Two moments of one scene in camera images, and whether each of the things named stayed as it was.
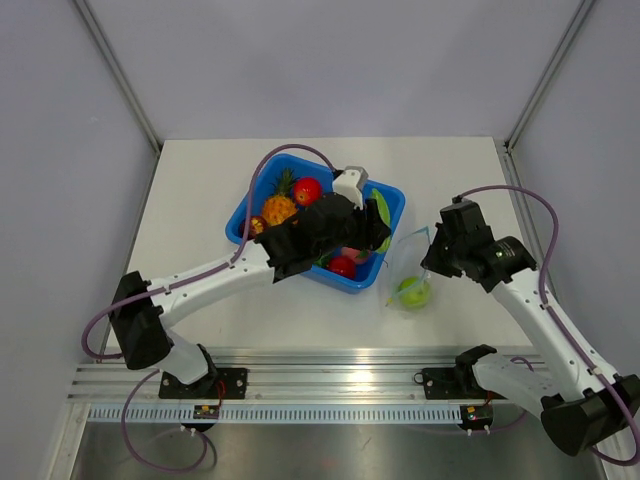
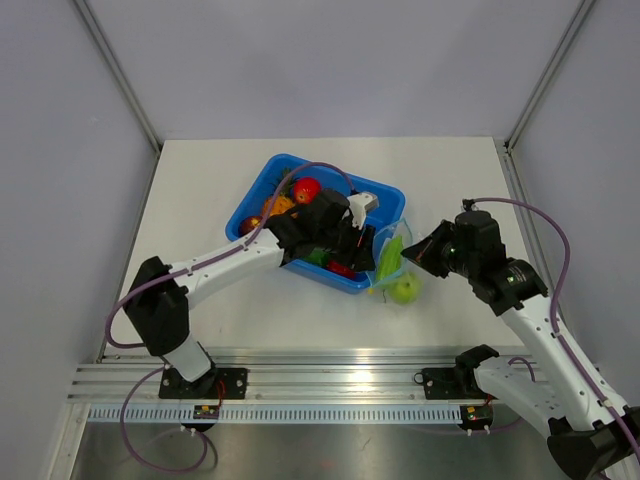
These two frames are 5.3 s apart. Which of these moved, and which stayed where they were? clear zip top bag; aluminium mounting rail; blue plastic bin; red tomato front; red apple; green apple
Moved: green apple; clear zip top bag
Stayed: red apple; aluminium mounting rail; blue plastic bin; red tomato front
